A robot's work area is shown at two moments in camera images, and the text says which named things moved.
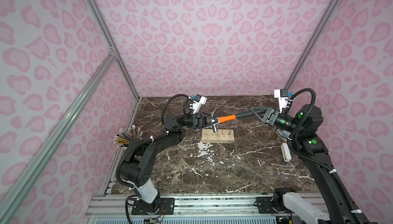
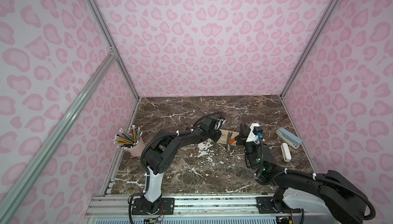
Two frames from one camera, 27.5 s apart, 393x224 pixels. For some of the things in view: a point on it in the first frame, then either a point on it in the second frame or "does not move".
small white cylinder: x=286 y=154 does not move
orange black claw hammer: x=215 y=121 -> x=230 y=141
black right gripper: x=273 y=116 -> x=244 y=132
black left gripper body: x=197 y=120 -> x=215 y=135
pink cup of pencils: x=124 y=138 does not move
